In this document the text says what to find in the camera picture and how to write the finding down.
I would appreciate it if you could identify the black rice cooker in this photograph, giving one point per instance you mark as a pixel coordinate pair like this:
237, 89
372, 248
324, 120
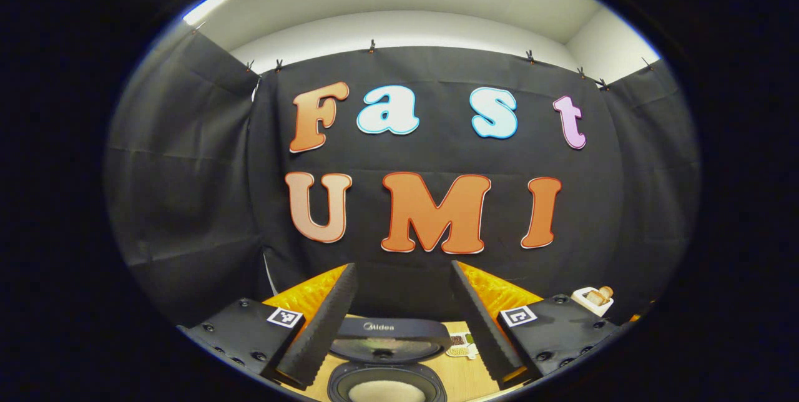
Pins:
387, 327

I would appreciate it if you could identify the white toaster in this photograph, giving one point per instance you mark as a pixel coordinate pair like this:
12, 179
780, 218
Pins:
583, 302

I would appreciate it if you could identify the ceiling light strip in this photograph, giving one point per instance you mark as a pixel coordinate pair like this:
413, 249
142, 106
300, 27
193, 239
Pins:
206, 7

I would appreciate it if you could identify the white rice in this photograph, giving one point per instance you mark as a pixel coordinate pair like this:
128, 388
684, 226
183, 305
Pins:
387, 393

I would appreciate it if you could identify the toasted bread slice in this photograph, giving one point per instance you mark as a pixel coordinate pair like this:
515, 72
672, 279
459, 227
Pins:
607, 292
595, 298

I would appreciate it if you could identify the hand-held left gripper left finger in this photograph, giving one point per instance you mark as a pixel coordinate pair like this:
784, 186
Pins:
324, 327

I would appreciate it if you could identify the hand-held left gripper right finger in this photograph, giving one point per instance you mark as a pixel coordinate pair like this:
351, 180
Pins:
480, 333

